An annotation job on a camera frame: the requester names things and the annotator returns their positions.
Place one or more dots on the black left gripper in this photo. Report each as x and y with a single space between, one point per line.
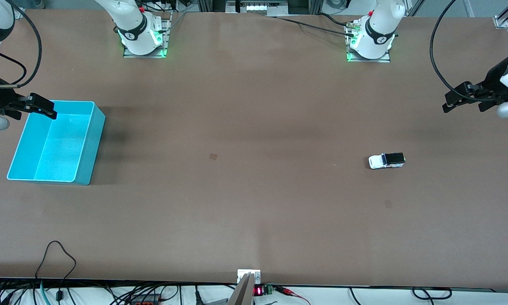
492 83

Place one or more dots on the red digit display module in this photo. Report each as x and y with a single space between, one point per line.
259 291

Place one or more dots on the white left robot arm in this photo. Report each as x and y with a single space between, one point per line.
378 25

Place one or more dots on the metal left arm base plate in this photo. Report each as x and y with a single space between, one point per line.
385 60

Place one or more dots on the aluminium frame with white device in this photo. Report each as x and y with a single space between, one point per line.
258 7

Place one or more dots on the white jeep toy black roof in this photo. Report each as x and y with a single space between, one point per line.
378 161

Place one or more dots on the aluminium corner bracket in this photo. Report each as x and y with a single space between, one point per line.
501 22
20 13

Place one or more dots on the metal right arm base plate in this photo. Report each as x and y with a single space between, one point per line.
168 42

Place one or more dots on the white mounting plate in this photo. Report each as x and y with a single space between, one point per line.
243 274

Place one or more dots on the cyan plastic storage bin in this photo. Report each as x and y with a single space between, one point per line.
59 148

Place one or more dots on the grey camera mount beam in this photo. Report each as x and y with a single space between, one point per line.
242 294

